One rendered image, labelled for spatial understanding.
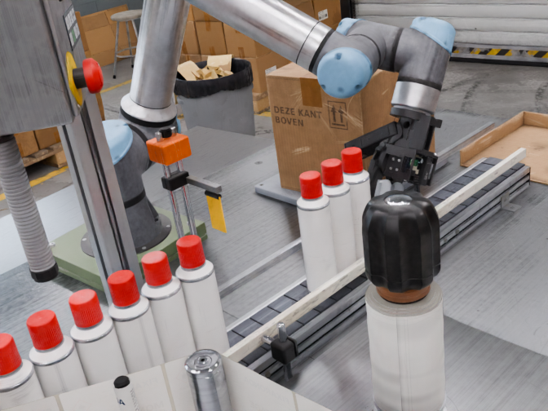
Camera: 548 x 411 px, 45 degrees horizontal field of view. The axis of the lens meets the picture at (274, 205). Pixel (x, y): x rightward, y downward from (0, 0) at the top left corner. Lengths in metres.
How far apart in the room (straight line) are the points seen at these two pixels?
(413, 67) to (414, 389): 0.56
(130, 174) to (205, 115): 2.27
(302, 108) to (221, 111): 2.16
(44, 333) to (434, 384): 0.44
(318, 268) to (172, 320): 0.28
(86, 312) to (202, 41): 4.32
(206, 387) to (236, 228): 0.78
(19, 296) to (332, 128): 0.71
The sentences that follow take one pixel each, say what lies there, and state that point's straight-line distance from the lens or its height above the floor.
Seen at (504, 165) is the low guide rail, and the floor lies 0.91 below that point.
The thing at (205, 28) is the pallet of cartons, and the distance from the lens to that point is 4.99.
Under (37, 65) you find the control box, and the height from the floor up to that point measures 1.35.
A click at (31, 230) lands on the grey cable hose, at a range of 0.86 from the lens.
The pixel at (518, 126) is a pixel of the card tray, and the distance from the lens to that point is 1.85.
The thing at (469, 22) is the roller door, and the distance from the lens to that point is 5.50.
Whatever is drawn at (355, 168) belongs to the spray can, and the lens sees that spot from 1.08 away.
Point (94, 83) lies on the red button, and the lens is 0.75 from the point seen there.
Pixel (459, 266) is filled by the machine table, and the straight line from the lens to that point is 1.24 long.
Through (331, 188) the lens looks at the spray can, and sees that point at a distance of 1.05.
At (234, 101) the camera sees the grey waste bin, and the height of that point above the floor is 0.47.
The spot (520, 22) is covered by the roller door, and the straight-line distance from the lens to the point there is 5.35.
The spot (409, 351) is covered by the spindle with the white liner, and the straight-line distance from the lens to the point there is 0.76.
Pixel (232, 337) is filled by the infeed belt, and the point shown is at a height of 0.88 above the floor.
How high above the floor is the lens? 1.49
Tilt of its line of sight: 26 degrees down
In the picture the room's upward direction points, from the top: 8 degrees counter-clockwise
